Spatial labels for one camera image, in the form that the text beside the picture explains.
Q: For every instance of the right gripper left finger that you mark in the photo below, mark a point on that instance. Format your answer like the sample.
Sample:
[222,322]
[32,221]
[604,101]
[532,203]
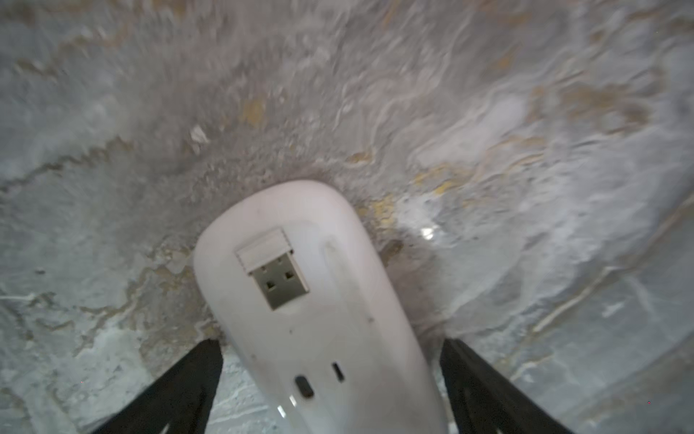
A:
[180,401]

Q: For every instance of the white mouse with usb dongle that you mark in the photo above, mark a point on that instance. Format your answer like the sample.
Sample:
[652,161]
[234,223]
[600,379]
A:
[299,290]

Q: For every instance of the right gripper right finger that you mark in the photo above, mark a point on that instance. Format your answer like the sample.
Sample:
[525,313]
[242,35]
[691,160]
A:
[484,401]

